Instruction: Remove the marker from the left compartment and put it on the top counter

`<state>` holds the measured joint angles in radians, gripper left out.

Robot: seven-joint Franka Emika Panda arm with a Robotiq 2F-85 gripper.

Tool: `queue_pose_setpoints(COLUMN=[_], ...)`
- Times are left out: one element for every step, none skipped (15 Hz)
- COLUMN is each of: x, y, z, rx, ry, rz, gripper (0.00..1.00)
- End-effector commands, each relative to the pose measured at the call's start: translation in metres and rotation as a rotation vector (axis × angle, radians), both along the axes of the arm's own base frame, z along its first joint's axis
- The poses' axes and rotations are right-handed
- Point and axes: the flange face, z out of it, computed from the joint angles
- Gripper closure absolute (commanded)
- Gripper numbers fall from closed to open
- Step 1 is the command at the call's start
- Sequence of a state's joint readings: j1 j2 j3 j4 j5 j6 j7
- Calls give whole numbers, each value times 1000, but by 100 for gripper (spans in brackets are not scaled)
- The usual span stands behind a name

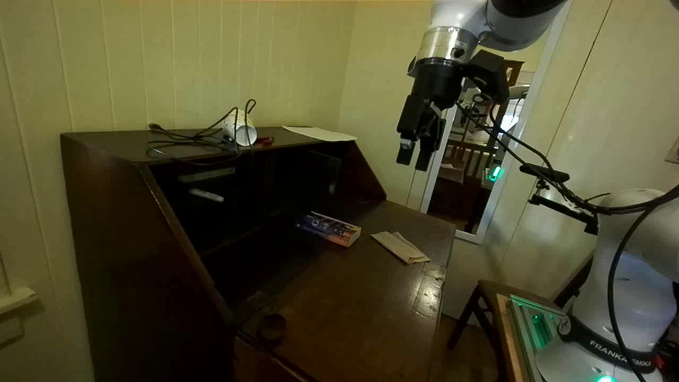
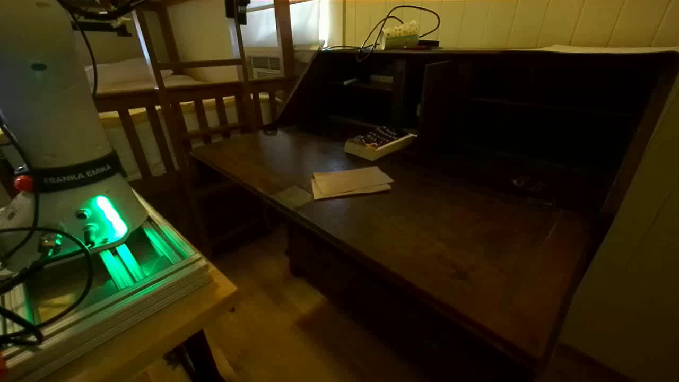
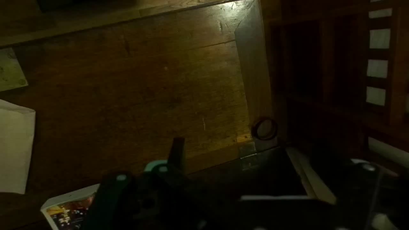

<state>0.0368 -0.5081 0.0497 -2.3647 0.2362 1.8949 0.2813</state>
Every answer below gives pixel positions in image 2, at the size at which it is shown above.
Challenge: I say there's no dark wooden secretary desk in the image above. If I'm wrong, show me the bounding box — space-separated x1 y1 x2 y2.
188 45 679 378

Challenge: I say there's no red round button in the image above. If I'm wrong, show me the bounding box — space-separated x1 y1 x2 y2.
11 172 37 195

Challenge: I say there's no white paper sheet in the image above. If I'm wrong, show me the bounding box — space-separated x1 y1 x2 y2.
543 42 679 58

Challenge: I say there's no small grey card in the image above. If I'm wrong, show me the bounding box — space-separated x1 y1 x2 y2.
274 185 314 211

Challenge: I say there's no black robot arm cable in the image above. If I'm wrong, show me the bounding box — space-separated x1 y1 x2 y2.
55 0 150 99

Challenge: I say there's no white bed mattress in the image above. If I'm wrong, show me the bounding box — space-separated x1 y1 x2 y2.
84 56 209 97

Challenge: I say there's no white wall heater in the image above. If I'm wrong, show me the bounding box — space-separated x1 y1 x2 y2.
247 48 287 82

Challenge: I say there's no wooden chair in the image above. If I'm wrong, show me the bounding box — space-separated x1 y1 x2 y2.
82 0 335 257

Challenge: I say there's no aluminium robot mounting plate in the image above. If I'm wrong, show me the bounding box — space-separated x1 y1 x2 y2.
0 194 215 380

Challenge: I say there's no light wooden robot table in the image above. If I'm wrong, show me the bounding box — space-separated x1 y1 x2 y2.
40 261 240 382

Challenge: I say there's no white calculator with buttons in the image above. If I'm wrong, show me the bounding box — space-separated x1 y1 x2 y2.
342 126 420 163

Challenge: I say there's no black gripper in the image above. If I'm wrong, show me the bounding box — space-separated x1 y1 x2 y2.
222 0 251 25

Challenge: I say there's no black looped base cable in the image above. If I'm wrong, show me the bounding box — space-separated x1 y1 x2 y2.
0 225 95 348

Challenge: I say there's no white paper stack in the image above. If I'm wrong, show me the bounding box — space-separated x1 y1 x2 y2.
307 163 394 202

